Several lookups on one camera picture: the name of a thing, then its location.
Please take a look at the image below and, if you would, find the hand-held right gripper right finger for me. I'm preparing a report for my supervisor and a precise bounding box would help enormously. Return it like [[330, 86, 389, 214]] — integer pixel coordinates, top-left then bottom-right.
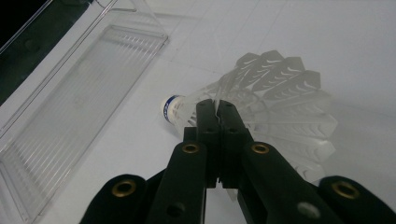
[[219, 99, 255, 189]]

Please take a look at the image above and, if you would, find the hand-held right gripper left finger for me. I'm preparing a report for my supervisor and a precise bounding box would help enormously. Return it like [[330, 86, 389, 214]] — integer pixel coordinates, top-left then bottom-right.
[[182, 98, 222, 189]]

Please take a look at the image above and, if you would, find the clear plastic tray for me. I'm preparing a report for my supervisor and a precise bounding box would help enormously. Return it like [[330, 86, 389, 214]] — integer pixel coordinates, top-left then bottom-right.
[[0, 0, 169, 223]]

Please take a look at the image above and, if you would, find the white table cover sheet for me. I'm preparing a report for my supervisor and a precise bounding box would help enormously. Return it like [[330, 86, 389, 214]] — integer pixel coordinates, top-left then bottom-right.
[[0, 0, 396, 224]]

